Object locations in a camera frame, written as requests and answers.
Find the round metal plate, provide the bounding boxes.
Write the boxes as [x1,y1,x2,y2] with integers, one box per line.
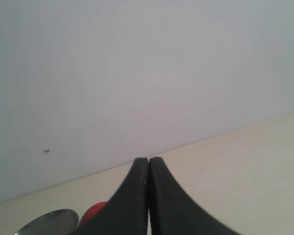
[15,209,79,235]

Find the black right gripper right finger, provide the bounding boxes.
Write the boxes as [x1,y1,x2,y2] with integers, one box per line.
[149,157,237,235]

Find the red dome push button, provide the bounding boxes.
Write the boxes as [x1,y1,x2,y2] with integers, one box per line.
[79,201,107,226]

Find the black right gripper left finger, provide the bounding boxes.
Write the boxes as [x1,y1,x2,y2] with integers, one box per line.
[74,158,148,235]

